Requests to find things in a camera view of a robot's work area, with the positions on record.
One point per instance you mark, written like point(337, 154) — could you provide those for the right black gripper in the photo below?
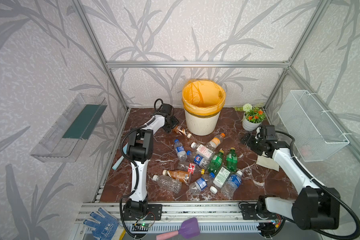
point(251, 142)

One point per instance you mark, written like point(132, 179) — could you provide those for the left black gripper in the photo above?
point(171, 124)

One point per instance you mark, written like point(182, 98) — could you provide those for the brown coffee bottle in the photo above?
point(181, 131)

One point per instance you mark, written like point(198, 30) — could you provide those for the dark green bottle yellow cap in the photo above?
point(232, 160)

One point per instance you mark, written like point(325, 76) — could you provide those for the blue label bottle white cap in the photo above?
point(232, 184)

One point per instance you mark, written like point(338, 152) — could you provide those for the brown tea bottle white cap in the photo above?
point(184, 177)

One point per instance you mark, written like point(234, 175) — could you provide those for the white green label bottle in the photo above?
point(221, 177)

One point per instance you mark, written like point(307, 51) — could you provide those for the clear unlabelled bottle white cap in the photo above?
point(168, 183)

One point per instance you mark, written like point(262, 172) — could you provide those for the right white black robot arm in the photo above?
point(317, 207)

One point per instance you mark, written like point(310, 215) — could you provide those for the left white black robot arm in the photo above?
point(137, 147)

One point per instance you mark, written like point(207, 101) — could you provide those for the white ribbed trash bin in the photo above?
point(201, 125)

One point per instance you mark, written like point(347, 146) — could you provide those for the orange plastic bin liner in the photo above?
point(203, 98)

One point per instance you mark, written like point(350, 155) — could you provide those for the pale green rubber glove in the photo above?
point(268, 163)

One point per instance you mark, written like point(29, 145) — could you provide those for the white pot with flowers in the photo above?
point(253, 116)

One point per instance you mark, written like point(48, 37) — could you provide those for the clear bottle blue cap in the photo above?
point(180, 151)

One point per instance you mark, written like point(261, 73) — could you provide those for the clear bottle orange label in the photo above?
point(215, 142)

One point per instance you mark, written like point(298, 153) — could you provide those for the Pepsi label clear bottle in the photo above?
point(197, 159)

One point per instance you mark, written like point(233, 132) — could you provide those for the clear bottle pink label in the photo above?
point(202, 150)

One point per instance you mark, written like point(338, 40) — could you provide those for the clear bottle red label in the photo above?
point(191, 168)

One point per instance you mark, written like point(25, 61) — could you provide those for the light blue small trowel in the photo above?
point(119, 161)

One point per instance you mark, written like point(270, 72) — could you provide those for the crushed bottle blue label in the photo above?
point(201, 184)

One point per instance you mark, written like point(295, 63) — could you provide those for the green circuit board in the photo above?
point(142, 226)

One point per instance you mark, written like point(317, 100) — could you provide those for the purple pink silicone spatula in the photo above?
point(189, 229)

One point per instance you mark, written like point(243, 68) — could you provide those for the blue dotted work glove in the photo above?
point(104, 226)

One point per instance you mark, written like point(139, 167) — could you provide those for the white wire mesh basket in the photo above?
point(317, 136)

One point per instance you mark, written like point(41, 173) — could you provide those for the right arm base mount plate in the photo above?
point(256, 212)

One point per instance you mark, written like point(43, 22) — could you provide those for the aluminium front rail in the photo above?
point(177, 212)

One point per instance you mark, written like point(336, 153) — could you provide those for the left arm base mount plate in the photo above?
point(133, 211)

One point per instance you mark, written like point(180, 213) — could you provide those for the clear plastic wall shelf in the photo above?
point(65, 140)

